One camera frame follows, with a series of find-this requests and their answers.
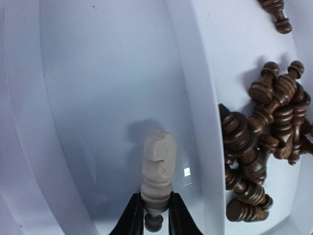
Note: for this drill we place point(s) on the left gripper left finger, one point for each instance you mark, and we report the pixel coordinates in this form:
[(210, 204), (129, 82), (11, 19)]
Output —
[(131, 220)]

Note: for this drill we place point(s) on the dark chess pawn piece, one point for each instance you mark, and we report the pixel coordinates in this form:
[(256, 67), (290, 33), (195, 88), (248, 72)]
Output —
[(153, 223)]

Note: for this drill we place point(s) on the white plastic compartment tray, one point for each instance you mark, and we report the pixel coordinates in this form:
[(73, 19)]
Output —
[(84, 82)]

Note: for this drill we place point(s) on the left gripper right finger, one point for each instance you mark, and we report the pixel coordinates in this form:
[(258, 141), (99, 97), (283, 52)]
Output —
[(180, 220)]

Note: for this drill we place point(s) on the pile of dark chess pieces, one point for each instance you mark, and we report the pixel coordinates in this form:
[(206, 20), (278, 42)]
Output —
[(278, 126)]

